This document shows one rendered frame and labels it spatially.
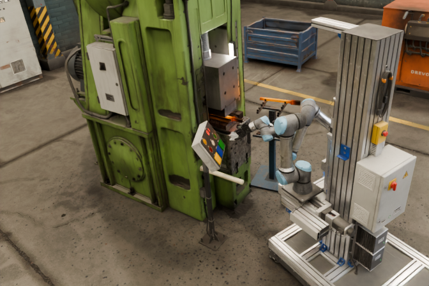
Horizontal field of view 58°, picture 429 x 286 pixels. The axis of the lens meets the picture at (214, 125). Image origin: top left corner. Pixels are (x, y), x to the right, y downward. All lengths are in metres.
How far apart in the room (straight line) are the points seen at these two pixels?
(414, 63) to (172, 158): 4.05
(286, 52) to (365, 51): 4.87
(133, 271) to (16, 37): 5.47
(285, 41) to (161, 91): 4.07
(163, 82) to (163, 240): 1.51
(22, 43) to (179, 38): 5.38
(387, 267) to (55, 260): 2.87
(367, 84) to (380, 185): 0.64
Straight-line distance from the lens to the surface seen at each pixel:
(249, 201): 4.17
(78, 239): 4.16
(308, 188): 3.00
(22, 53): 8.14
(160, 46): 3.29
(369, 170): 2.63
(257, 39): 7.44
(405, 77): 6.58
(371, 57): 2.40
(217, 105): 3.41
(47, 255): 4.14
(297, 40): 7.06
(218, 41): 3.67
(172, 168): 3.89
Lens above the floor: 2.75
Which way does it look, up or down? 30 degrees down
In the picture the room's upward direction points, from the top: 5 degrees counter-clockwise
